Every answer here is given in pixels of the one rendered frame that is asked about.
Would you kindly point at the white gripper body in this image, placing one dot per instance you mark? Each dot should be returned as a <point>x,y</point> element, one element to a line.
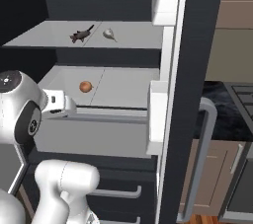
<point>70,106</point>

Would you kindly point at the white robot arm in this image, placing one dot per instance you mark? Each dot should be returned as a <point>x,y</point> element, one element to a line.
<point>15,112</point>

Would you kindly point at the brown onion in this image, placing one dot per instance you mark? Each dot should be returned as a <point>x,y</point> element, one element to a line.
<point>85,87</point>

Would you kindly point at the grey fridge shelf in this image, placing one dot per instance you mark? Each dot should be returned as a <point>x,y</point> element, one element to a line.
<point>131,35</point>
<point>125,86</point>

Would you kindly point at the white garlic bulb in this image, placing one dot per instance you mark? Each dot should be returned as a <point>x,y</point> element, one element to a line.
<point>108,33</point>

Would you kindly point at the dark fridge door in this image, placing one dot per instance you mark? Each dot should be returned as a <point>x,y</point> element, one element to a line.
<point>194,53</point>
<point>10,172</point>

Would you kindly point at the dark grey fish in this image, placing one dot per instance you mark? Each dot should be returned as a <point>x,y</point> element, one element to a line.
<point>80,34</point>

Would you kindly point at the tall white door bin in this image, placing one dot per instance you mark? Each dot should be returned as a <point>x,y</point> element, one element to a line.
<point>156,119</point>

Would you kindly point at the small white door bin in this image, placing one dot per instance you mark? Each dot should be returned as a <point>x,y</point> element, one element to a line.
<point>164,2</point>

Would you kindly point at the tan base cupboard door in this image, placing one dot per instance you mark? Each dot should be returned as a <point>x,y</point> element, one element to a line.
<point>214,178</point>

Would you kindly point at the black hob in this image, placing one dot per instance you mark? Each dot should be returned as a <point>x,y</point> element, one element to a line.
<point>242,99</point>

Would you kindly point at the dark oven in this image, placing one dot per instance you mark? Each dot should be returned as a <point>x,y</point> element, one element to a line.
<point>242,188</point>

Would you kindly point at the tan wall cupboards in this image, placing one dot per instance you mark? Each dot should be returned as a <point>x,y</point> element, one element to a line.
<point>235,1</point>

